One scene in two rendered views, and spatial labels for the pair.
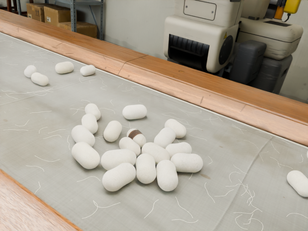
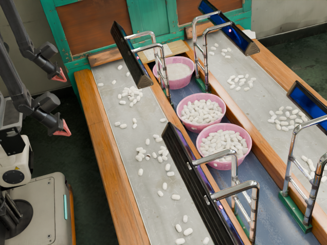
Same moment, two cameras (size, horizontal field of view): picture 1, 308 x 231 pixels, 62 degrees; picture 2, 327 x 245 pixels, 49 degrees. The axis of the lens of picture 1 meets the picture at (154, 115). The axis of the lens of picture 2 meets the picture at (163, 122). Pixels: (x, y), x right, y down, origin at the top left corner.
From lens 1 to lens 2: 2.21 m
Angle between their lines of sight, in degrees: 96
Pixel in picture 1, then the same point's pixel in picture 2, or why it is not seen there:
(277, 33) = not seen: outside the picture
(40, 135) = (144, 103)
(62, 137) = (141, 102)
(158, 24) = not seen: outside the picture
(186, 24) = (25, 150)
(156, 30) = not seen: outside the picture
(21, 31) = (119, 162)
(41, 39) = (116, 151)
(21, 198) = (153, 87)
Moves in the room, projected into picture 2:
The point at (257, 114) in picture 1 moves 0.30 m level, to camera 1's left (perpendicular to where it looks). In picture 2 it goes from (97, 94) to (130, 112)
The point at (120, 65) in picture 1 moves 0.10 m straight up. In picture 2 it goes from (105, 121) to (101, 108)
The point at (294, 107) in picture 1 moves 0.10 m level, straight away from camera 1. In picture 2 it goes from (86, 91) to (70, 96)
